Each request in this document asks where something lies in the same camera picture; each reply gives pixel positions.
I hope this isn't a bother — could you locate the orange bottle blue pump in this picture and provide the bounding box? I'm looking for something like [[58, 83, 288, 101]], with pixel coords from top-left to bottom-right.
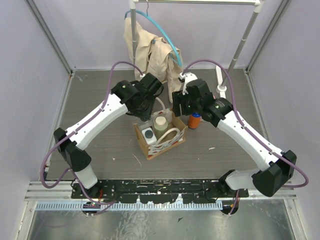
[[187, 113, 201, 130]]

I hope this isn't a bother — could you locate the green bottle beige cap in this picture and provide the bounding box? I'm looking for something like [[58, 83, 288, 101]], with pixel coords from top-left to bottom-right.
[[153, 116, 168, 139]]

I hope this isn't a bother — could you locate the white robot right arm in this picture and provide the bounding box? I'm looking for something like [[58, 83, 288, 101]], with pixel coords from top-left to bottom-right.
[[172, 74, 297, 197]]

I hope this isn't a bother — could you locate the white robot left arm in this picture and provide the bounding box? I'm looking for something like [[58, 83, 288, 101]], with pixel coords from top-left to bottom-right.
[[53, 73, 164, 198]]

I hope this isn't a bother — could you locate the white bottle grey cap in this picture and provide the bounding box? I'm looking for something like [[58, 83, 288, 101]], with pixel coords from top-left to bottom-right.
[[141, 127, 157, 146]]

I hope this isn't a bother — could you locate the beige jacket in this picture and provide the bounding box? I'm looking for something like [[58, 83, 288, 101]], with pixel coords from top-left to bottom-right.
[[123, 17, 183, 103]]

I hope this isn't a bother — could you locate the blue clothes hanger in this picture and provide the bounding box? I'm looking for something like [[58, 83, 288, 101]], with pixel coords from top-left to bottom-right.
[[124, 9, 183, 67]]

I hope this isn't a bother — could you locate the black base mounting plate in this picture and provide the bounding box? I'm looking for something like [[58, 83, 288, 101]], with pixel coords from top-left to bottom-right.
[[71, 179, 237, 204]]

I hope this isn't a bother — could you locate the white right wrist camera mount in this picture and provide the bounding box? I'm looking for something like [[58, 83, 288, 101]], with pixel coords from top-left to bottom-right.
[[178, 72, 198, 95]]

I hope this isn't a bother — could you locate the white clothes rack frame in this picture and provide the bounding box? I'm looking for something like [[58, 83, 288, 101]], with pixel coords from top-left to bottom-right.
[[128, 0, 265, 113]]

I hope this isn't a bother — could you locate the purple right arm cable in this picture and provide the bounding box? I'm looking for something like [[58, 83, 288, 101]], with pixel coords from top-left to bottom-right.
[[179, 59, 309, 216]]

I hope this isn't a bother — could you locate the slotted grey cable duct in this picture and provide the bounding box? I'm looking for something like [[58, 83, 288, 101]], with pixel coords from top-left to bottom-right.
[[35, 200, 223, 212]]

